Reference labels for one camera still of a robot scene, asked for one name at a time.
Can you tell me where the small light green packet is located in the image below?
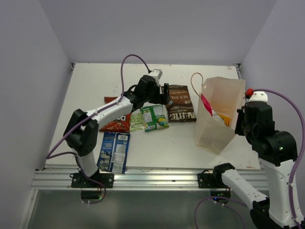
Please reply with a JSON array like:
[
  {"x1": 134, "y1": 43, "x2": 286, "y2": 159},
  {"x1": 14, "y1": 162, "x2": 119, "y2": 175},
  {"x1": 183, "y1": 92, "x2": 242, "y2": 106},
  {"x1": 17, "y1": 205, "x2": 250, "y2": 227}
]
[{"x1": 130, "y1": 113, "x2": 144, "y2": 132}]

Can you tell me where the pink snack bag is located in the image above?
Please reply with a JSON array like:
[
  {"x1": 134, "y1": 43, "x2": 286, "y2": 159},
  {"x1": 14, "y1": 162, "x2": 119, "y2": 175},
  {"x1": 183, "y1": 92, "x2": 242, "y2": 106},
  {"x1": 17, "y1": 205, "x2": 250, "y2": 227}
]
[{"x1": 201, "y1": 94, "x2": 218, "y2": 119}]

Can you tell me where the orange Lot 100 gummy bag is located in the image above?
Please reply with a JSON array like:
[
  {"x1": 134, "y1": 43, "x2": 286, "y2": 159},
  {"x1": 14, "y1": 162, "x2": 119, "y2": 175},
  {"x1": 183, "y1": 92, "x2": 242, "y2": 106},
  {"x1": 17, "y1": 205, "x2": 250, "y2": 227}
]
[{"x1": 218, "y1": 114, "x2": 231, "y2": 126}]

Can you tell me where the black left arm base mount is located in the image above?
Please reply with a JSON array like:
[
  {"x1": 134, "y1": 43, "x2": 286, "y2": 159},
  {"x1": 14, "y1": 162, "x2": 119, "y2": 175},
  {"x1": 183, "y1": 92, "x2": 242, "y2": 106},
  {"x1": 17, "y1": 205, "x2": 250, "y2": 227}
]
[{"x1": 70, "y1": 171, "x2": 114, "y2": 188}]

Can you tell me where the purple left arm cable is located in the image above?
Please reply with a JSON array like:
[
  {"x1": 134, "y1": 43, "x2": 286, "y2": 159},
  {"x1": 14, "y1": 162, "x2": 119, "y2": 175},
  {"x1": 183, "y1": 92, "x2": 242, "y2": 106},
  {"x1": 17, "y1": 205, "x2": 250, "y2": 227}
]
[{"x1": 45, "y1": 54, "x2": 153, "y2": 206}]

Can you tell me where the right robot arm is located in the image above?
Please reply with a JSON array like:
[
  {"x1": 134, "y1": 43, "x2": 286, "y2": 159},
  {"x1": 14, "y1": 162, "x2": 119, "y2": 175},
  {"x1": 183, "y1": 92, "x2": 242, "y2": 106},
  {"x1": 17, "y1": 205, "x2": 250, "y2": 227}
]
[{"x1": 212, "y1": 101, "x2": 305, "y2": 229}]

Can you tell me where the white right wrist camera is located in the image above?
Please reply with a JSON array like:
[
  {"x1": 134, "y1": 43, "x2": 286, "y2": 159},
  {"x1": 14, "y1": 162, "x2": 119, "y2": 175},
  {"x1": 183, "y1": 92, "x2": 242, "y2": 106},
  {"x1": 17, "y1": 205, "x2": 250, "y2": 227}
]
[{"x1": 245, "y1": 88, "x2": 268, "y2": 102}]

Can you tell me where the blue cookie packet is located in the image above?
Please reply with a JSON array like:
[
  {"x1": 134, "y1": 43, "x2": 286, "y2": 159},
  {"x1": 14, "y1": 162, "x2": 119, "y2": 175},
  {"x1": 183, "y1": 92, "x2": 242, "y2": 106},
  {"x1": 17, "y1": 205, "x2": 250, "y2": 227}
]
[{"x1": 97, "y1": 132, "x2": 131, "y2": 174}]

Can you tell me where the red Doritos chip bag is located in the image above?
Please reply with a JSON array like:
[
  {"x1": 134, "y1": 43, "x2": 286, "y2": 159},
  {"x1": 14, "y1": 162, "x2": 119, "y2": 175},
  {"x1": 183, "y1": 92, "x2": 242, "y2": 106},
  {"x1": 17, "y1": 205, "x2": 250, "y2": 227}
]
[{"x1": 99, "y1": 96, "x2": 132, "y2": 133}]

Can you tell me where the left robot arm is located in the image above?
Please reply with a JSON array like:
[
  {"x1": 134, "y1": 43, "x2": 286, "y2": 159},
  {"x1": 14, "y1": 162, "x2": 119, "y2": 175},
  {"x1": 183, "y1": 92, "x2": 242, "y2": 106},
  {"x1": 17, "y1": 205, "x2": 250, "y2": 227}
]
[{"x1": 63, "y1": 75, "x2": 170, "y2": 187}]

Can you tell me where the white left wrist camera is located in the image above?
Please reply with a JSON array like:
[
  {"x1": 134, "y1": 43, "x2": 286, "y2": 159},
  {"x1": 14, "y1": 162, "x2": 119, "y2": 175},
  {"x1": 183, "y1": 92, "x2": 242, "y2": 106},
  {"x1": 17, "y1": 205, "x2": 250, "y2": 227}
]
[{"x1": 148, "y1": 69, "x2": 163, "y2": 80}]

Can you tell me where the green snack bag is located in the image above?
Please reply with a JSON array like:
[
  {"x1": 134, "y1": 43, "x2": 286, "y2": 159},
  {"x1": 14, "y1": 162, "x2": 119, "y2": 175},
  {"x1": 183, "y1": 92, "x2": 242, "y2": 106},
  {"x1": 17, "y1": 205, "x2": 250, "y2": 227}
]
[{"x1": 140, "y1": 104, "x2": 169, "y2": 132}]

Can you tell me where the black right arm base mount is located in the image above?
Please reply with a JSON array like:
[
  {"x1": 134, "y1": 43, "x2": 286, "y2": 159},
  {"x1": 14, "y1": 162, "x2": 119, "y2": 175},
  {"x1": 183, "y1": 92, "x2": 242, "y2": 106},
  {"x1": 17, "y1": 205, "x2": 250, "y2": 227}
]
[{"x1": 197, "y1": 170, "x2": 228, "y2": 189}]

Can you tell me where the white paper bag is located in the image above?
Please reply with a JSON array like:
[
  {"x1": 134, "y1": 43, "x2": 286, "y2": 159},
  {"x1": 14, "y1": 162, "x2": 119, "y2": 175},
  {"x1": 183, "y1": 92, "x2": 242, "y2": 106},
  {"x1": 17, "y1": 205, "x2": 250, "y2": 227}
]
[{"x1": 194, "y1": 77, "x2": 245, "y2": 155}]

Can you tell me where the aluminium table frame rail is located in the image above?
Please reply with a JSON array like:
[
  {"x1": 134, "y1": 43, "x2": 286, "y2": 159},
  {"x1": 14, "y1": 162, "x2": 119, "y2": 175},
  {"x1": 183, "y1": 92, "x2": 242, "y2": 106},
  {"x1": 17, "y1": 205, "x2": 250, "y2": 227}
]
[{"x1": 18, "y1": 62, "x2": 294, "y2": 229}]

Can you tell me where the brown Kettle chips bag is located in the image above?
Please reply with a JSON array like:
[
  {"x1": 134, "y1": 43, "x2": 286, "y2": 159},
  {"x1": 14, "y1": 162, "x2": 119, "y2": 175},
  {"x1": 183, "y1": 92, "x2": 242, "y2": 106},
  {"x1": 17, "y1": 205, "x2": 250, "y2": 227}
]
[{"x1": 166, "y1": 85, "x2": 196, "y2": 123}]

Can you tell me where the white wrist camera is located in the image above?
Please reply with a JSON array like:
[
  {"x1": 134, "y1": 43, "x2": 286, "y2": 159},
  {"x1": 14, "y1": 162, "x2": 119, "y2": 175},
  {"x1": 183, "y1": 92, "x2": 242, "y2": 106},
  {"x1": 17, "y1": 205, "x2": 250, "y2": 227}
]
[
  {"x1": 148, "y1": 69, "x2": 163, "y2": 80},
  {"x1": 245, "y1": 88, "x2": 268, "y2": 102}
]

